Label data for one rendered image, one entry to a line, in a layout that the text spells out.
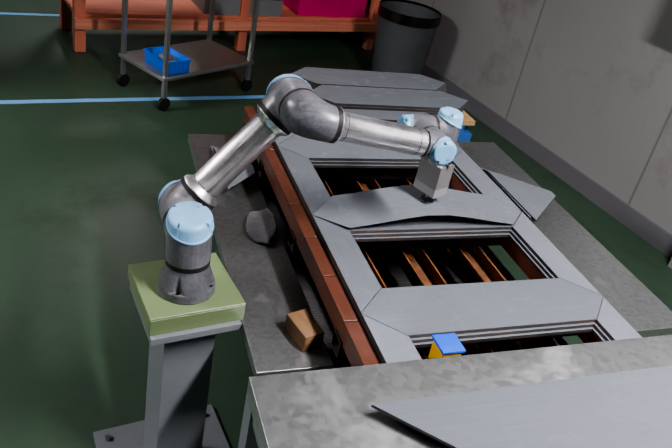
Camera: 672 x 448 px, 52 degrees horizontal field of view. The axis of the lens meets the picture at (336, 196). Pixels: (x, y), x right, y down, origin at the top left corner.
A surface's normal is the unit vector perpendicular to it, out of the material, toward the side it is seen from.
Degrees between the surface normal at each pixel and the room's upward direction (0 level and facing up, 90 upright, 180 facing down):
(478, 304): 0
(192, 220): 4
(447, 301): 0
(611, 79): 90
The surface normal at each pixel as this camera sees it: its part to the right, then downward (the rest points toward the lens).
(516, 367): 0.18, -0.85
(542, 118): -0.88, 0.09
